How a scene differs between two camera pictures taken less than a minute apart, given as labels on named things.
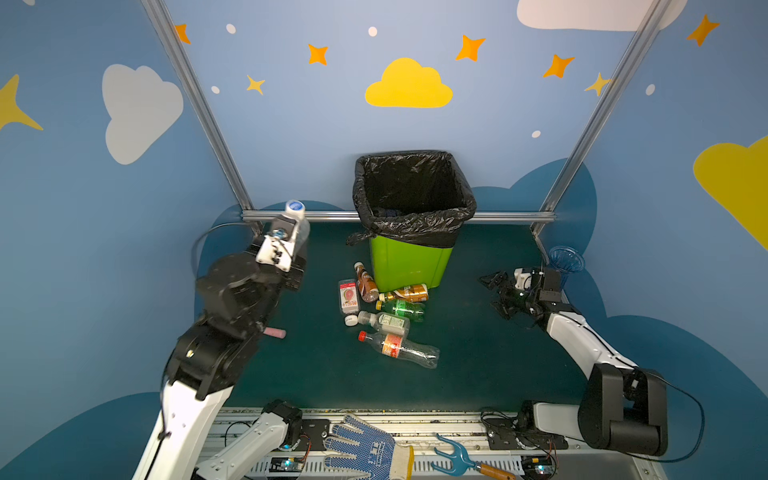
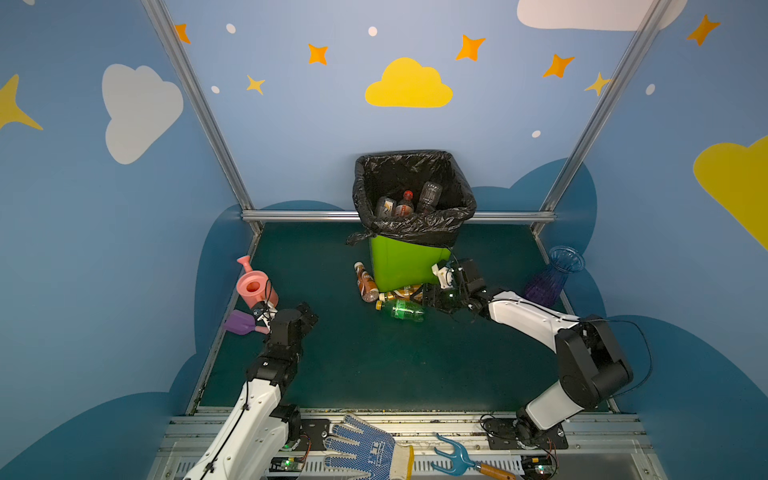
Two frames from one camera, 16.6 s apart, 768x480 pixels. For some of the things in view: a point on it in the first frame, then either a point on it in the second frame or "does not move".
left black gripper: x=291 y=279 → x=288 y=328
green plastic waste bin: x=396 y=264 does not move
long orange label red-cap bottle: x=402 y=348 → x=405 y=208
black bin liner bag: x=415 y=198 does not move
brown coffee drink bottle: x=366 y=284 does not move
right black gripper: x=519 y=297 → x=442 y=294
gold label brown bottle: x=412 y=293 does not move
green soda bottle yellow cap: x=413 y=310 does not move
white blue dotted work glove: x=377 y=455 does not move
